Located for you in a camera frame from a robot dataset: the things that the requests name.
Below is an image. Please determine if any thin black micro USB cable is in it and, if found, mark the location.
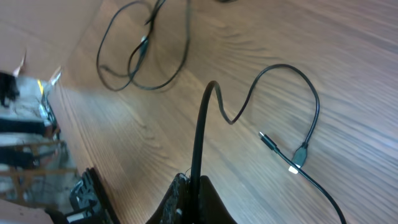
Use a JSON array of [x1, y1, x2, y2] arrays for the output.
[[258, 131, 348, 224]]

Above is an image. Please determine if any brown cardboard wall panel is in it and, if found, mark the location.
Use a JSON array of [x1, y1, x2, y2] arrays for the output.
[[1, 0, 102, 80]]

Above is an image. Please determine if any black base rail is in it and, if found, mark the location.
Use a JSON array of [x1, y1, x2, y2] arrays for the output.
[[46, 167, 121, 224]]

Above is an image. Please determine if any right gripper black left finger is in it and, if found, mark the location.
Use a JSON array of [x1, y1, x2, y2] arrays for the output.
[[146, 173, 189, 224]]

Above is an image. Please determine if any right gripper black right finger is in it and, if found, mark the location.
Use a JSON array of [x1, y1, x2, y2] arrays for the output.
[[198, 175, 237, 224]]

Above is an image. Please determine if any thick black USB cable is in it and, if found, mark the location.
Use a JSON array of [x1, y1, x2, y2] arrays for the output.
[[189, 63, 321, 224]]

